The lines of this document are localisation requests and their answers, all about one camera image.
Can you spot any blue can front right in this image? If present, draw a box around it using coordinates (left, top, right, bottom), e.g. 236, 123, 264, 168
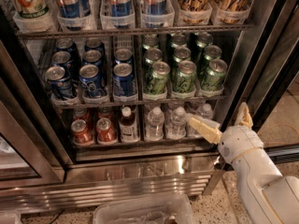
113, 63, 136, 97

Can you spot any blue can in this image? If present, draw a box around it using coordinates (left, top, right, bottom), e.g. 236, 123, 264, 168
114, 49, 134, 65
79, 64, 107, 98
84, 37, 106, 55
45, 66, 77, 100
55, 38, 78, 57
113, 63, 136, 97
51, 51, 78, 80
82, 49, 104, 68

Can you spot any fridge sliding door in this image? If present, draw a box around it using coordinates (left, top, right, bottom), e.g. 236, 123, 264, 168
219, 0, 299, 164

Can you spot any blue can front middle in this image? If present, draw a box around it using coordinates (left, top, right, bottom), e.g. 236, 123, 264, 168
79, 64, 107, 98

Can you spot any white green soda can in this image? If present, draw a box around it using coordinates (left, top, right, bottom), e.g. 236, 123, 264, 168
11, 0, 49, 19

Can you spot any clear plastic bin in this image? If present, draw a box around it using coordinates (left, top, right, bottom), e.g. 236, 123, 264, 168
93, 193, 195, 224

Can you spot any water bottle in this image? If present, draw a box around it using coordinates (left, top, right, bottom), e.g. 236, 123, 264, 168
146, 106, 164, 141
188, 104, 214, 138
166, 106, 187, 140

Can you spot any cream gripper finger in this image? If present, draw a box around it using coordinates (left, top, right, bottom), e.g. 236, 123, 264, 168
235, 102, 253, 129
186, 113, 222, 144

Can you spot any blue can back middle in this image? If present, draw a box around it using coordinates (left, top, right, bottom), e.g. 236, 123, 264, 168
84, 37, 106, 55

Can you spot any blue can front left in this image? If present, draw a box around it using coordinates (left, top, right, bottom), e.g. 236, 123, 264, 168
45, 66, 77, 100

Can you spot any steel fridge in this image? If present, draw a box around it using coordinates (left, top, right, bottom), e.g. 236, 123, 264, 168
0, 0, 299, 215

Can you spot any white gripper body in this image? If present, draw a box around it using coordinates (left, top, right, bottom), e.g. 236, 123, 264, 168
218, 125, 263, 163

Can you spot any water bottle right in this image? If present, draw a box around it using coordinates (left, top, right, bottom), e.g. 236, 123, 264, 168
188, 104, 214, 138

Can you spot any red can front right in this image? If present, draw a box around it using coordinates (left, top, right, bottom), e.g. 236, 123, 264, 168
96, 118, 117, 143

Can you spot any water bottle middle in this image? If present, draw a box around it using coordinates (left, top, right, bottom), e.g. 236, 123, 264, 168
166, 106, 187, 140

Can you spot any brown drink bottle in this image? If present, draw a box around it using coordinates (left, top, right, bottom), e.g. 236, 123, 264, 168
119, 106, 139, 143

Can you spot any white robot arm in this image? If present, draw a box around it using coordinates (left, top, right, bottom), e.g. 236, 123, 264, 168
187, 103, 299, 224

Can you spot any blue can back left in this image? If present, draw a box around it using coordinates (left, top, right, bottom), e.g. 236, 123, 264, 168
55, 38, 78, 57

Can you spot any red can back right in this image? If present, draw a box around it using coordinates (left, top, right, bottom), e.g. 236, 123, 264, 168
98, 106, 113, 120

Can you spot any water bottle left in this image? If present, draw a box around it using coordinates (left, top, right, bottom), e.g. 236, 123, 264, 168
146, 106, 164, 141

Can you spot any red can back left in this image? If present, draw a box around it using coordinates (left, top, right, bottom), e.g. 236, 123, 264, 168
73, 107, 91, 122

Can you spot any red can front left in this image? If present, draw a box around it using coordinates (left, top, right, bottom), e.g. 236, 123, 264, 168
71, 119, 93, 146

